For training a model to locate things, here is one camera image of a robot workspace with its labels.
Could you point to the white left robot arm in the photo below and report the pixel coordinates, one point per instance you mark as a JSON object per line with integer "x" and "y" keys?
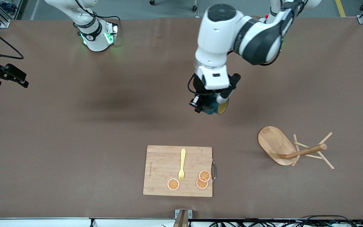
{"x": 219, "y": 37}

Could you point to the wooden mug tree rack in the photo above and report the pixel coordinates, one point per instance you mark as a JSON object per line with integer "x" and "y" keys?
{"x": 273, "y": 142}

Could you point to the brown camera mount bar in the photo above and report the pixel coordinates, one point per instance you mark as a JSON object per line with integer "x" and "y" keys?
{"x": 181, "y": 220}

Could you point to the metal table edge bracket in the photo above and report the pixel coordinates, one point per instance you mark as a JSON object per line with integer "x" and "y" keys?
{"x": 190, "y": 212}

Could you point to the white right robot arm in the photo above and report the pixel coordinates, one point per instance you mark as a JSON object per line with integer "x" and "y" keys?
{"x": 96, "y": 37}

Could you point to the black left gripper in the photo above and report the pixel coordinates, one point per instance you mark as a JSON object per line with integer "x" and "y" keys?
{"x": 198, "y": 87}

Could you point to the teal ribbed cup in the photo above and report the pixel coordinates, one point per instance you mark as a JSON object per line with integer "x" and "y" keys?
{"x": 213, "y": 109}

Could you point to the yellow plastic fork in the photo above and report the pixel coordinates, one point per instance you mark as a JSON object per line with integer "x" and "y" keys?
{"x": 183, "y": 157}

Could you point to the orange slice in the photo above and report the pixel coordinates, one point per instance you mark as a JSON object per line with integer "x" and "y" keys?
{"x": 173, "y": 184}
{"x": 204, "y": 175}
{"x": 201, "y": 185}

